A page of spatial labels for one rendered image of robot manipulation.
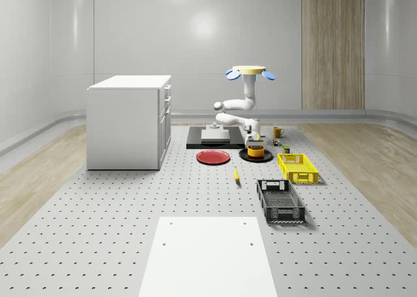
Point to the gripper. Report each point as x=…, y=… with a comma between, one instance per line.
x=254, y=138

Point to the grey cube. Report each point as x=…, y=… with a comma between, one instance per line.
x=256, y=144

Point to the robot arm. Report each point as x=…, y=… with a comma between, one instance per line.
x=238, y=104

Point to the yellow bowl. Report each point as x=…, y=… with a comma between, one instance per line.
x=255, y=152

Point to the black plate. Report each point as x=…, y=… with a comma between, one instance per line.
x=267, y=156

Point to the puzzle cube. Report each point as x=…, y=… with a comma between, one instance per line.
x=277, y=143

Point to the yellow mug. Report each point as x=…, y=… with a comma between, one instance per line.
x=277, y=132

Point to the flat-sided can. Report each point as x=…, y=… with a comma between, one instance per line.
x=286, y=148

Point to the banana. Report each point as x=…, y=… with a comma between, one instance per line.
x=236, y=175

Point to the red plate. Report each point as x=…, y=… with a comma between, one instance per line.
x=213, y=157

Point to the yellow basket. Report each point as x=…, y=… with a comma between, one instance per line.
x=298, y=178

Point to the black stove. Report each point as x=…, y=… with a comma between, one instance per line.
x=195, y=139

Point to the dark grey basket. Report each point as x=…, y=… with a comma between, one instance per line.
x=286, y=214

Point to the white board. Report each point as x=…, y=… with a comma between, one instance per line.
x=208, y=258

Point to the white cabinet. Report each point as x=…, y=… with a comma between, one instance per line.
x=123, y=127

